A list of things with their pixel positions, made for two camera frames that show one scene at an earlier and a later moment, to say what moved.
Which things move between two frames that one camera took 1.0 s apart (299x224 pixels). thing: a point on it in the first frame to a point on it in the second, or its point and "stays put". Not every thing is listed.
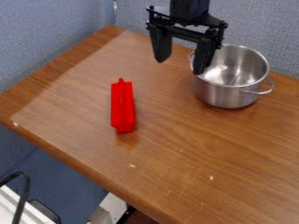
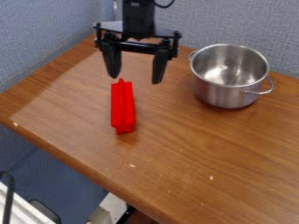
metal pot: (235, 77) stays put
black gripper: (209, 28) to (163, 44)
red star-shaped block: (122, 106) stays put
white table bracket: (110, 211) stays put
